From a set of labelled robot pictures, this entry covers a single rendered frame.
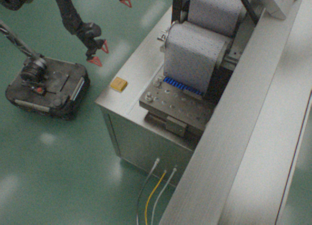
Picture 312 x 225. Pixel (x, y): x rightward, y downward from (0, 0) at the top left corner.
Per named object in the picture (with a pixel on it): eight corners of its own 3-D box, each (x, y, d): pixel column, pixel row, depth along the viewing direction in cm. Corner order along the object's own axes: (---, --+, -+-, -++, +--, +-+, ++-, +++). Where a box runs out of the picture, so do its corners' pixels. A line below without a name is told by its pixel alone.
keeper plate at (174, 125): (167, 125, 131) (168, 115, 122) (184, 134, 129) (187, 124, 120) (165, 129, 130) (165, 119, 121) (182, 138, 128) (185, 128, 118)
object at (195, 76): (164, 75, 135) (166, 50, 119) (205, 93, 129) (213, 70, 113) (164, 76, 134) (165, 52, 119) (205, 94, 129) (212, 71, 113)
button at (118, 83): (117, 78, 148) (116, 76, 146) (127, 83, 146) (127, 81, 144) (110, 87, 145) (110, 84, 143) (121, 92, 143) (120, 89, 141)
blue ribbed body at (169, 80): (166, 78, 135) (166, 74, 132) (203, 95, 130) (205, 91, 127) (162, 83, 133) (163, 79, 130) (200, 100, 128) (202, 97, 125)
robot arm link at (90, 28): (72, 14, 122) (63, 26, 118) (88, 8, 116) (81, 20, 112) (87, 33, 130) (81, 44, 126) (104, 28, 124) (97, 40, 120)
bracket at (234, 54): (230, 50, 110) (232, 47, 108) (243, 55, 109) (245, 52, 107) (227, 58, 108) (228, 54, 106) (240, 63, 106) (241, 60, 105)
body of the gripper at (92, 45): (103, 40, 133) (94, 30, 128) (96, 54, 127) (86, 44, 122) (94, 43, 136) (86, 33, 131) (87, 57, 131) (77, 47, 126)
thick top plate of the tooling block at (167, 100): (154, 84, 138) (154, 77, 133) (224, 115, 128) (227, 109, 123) (139, 106, 130) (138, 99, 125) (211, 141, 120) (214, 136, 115)
